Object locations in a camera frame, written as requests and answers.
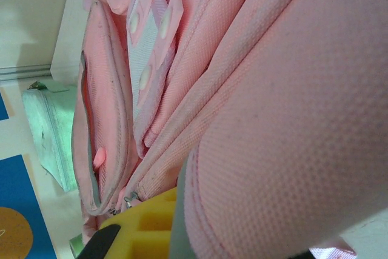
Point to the aluminium corner post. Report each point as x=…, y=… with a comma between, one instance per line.
x=24, y=72

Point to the mint green zip case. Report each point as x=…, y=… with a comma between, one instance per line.
x=45, y=125

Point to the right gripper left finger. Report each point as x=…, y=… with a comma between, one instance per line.
x=145, y=234

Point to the pink backpack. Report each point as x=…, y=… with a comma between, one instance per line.
x=272, y=119

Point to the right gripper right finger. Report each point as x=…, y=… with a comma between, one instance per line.
x=304, y=255

